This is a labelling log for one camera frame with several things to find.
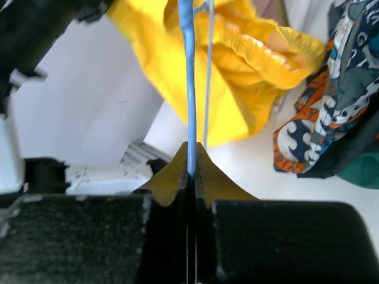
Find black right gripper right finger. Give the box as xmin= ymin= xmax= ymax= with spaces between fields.
xmin=195 ymin=143 xmax=259 ymax=207

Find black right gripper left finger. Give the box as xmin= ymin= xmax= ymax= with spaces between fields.
xmin=133 ymin=142 xmax=188 ymax=206

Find yellow shorts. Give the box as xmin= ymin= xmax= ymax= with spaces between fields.
xmin=108 ymin=1 xmax=326 ymax=147

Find teal green shorts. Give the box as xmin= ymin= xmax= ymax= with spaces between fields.
xmin=337 ymin=150 xmax=378 ymax=189

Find patterned blue orange shorts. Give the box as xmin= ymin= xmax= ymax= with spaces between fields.
xmin=273 ymin=1 xmax=378 ymax=175

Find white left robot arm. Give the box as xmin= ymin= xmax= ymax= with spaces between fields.
xmin=1 ymin=1 xmax=113 ymax=200

